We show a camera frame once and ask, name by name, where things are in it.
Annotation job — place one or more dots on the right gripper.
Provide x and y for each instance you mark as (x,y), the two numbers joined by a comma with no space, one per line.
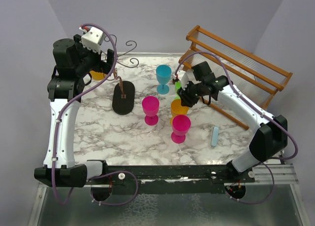
(186,100)

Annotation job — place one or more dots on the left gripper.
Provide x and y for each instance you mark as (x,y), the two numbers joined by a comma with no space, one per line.
(102,66)

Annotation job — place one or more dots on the orange plastic wine glass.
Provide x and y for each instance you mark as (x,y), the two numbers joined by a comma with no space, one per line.
(177,109)

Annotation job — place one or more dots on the pink wine glass front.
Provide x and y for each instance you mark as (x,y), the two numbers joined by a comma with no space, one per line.
(180,126)

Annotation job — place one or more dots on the pink wine glass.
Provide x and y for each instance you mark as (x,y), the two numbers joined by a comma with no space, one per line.
(180,126)
(150,105)

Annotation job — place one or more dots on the yellow plastic wine glass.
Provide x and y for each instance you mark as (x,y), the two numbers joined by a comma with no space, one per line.
(97,76)

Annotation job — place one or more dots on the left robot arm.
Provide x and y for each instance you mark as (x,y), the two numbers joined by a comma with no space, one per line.
(75,58)

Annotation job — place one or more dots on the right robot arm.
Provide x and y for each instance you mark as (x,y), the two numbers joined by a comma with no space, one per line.
(269,131)

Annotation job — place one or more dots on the green plastic wine glass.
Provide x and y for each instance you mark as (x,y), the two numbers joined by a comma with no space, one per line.
(177,87)

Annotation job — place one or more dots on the blue plastic wine glass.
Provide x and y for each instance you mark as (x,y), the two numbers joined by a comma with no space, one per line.
(163,74)

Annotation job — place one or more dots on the pink wine glass left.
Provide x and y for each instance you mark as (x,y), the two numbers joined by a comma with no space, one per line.
(150,105)

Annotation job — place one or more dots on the metal wine glass rack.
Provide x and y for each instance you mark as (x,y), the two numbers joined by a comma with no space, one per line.
(124,91)

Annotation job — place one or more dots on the wooden dish rack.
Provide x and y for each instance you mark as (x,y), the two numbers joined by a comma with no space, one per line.
(256,78)

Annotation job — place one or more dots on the light blue flat stick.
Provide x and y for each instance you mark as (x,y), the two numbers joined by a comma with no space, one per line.
(214,137)

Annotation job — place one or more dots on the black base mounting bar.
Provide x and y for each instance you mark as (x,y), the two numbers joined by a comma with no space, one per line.
(169,179)

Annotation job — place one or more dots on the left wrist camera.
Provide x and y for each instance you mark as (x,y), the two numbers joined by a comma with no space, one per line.
(92,39)

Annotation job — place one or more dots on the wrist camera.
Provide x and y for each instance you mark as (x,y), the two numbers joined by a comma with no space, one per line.
(92,39)
(182,77)

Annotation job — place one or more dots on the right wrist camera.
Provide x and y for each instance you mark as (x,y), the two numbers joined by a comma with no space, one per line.
(182,77)

